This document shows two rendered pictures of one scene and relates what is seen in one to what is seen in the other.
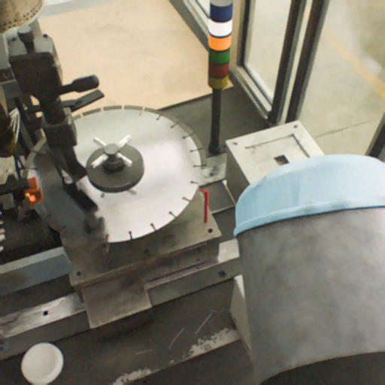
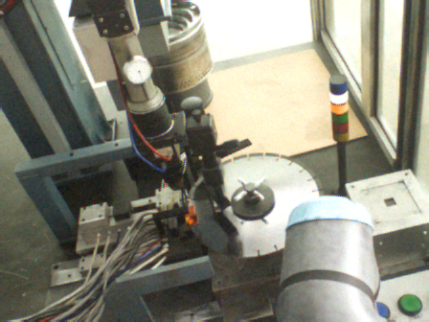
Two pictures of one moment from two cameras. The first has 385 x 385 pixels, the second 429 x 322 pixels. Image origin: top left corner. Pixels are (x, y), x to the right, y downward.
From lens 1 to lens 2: 44 cm
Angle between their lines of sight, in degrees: 16
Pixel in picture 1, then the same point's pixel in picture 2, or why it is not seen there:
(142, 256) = (268, 273)
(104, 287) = (237, 296)
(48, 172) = (203, 202)
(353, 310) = (309, 256)
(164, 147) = (292, 187)
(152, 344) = not seen: outside the picture
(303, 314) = (293, 259)
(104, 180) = (242, 211)
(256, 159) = (368, 199)
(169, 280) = not seen: hidden behind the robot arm
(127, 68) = (277, 118)
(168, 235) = not seen: hidden behind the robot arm
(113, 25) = (269, 79)
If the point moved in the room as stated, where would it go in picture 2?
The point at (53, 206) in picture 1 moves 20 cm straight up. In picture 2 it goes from (205, 228) to (185, 169)
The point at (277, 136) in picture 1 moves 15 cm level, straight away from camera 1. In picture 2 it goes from (390, 181) to (403, 145)
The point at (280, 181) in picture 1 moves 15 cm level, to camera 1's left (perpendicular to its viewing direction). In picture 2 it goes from (301, 207) to (192, 203)
